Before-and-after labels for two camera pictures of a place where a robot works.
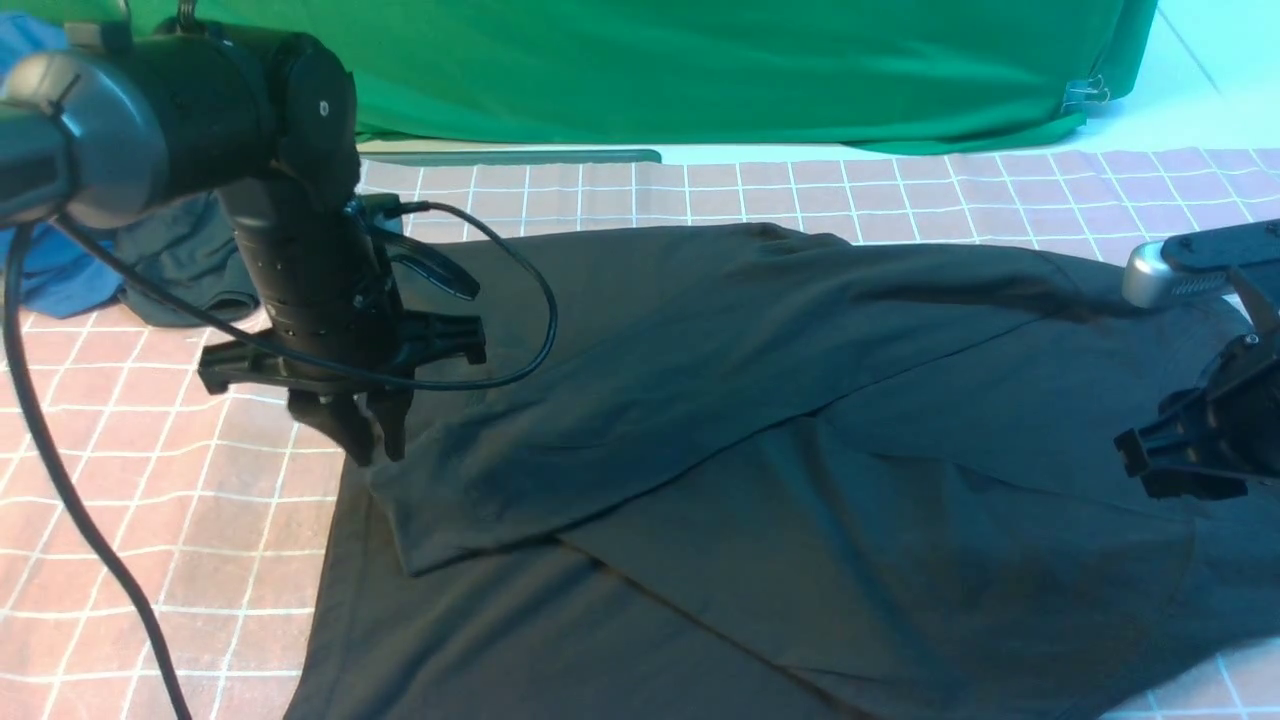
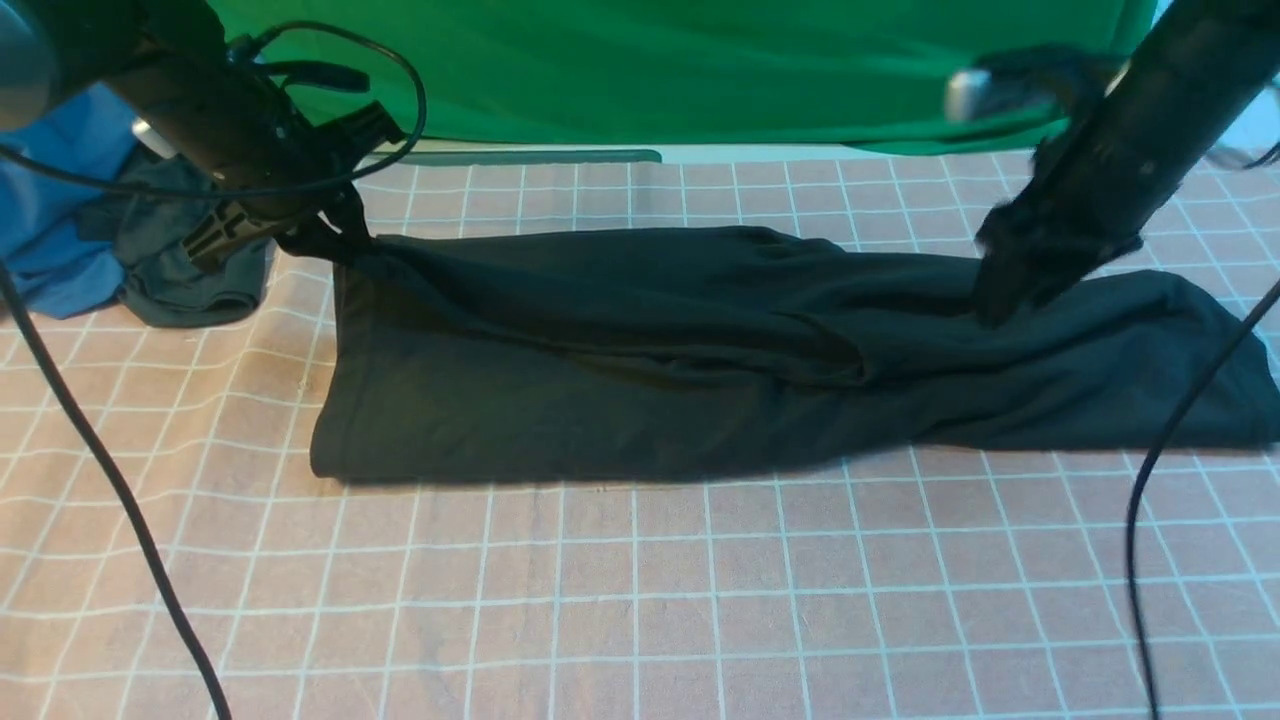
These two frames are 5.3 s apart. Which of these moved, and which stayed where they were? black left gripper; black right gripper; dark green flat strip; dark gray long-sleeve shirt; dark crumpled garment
Moved: black right gripper; dark gray long-sleeve shirt; black left gripper
Stayed: dark crumpled garment; dark green flat strip
